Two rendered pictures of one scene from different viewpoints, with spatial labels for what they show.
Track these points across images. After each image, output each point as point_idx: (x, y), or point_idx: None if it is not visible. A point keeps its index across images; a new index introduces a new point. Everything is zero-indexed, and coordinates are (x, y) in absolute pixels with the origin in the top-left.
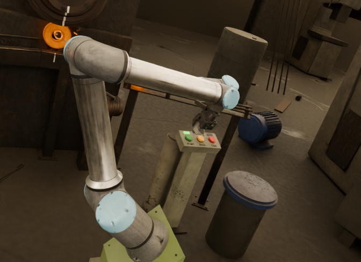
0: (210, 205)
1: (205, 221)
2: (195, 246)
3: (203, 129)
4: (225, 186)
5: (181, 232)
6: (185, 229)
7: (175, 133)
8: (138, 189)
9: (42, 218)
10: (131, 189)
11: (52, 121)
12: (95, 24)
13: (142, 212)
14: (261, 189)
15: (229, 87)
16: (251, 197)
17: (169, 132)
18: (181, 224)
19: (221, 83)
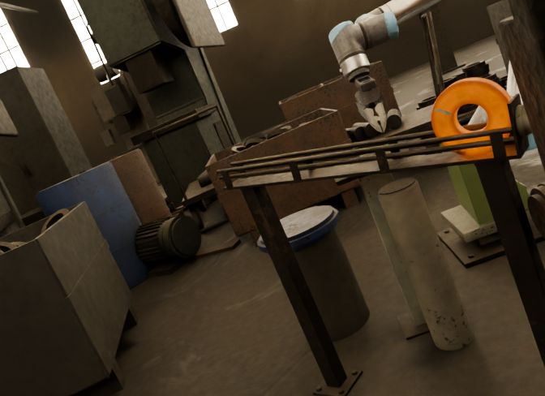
0: (317, 384)
1: (351, 346)
2: (392, 304)
3: (375, 107)
4: (338, 214)
5: (408, 312)
6: (399, 317)
7: (396, 188)
8: (486, 371)
9: None
10: (503, 365)
11: None
12: None
13: (476, 109)
14: (285, 224)
15: (366, 14)
16: (315, 207)
17: (411, 183)
18: (403, 324)
19: (367, 15)
